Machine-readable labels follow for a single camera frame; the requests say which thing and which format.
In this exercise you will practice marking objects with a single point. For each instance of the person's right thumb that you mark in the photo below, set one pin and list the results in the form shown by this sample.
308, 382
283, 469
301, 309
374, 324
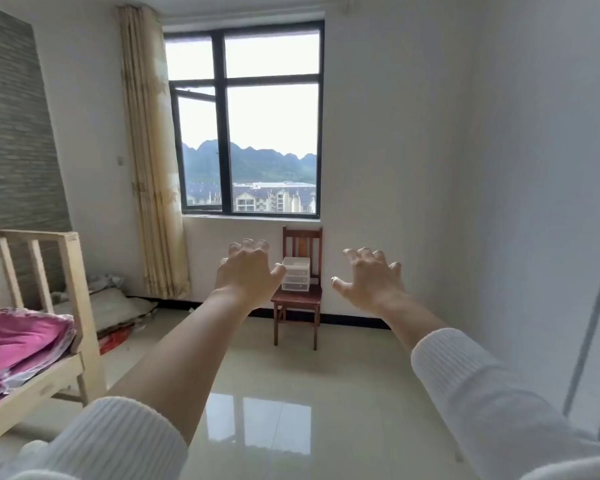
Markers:
341, 285

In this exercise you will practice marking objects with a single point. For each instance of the pink blanket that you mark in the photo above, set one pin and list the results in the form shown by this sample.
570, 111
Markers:
17, 344

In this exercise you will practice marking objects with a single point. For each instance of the red bag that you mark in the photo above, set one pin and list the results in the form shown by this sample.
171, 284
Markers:
114, 339

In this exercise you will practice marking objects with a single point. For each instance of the person's left thumb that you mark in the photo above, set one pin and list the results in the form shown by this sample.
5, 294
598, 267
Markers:
279, 275

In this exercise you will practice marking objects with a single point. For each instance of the clear plastic drawer organizer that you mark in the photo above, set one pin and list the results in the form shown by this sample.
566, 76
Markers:
296, 274

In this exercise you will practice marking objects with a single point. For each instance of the person's left forearm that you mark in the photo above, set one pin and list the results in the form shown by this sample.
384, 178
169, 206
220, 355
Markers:
170, 359

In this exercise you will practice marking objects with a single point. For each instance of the person's right middle finger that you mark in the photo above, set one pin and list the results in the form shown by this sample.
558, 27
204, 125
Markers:
366, 254

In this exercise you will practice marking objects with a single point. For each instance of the dark framed window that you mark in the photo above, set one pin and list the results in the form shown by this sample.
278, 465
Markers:
245, 119

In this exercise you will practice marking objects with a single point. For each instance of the light wooden bed frame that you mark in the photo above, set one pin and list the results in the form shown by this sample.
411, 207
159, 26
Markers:
77, 304

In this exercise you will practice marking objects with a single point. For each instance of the person's left middle finger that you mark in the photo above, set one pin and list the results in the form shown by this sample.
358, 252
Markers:
256, 246

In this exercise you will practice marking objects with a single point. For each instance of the person's left little finger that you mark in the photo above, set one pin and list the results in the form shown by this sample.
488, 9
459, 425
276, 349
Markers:
233, 249

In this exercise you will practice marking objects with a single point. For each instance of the person's right little finger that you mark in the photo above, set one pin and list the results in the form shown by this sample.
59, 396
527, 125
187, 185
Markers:
395, 269

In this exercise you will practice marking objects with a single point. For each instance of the beige patterned curtain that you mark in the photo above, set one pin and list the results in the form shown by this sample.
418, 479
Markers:
152, 184

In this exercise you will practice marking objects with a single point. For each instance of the person's left hand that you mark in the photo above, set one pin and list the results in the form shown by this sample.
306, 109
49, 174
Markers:
245, 277

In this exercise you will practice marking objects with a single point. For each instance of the person's right hand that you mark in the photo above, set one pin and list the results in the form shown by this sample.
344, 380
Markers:
372, 284

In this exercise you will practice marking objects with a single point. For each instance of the person's right forearm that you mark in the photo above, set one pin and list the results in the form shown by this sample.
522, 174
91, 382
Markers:
480, 389

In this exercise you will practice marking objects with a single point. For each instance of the grey folded mat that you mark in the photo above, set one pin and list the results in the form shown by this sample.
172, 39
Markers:
110, 307

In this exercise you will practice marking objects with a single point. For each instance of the brown wooden chair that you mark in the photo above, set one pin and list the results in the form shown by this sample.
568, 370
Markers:
300, 299

